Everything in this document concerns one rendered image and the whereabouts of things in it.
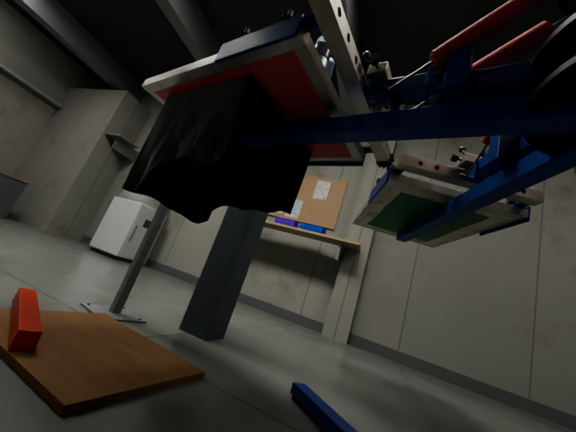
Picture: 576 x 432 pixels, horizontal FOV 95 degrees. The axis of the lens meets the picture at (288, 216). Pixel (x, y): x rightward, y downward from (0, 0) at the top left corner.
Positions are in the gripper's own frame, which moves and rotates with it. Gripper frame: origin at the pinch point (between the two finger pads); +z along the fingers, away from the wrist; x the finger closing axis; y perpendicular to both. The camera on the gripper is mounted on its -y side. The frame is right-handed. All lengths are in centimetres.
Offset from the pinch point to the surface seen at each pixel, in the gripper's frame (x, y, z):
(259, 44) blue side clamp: -6.5, -30.1, 6.6
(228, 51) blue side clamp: 6.3, -30.1, 5.2
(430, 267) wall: -23, 295, -14
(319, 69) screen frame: -18.6, -17.6, 5.1
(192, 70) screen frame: 25.4, -28.7, 6.0
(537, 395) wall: -128, 322, 83
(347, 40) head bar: -26.0, -19.2, -0.9
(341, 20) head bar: -26.7, -25.3, 0.0
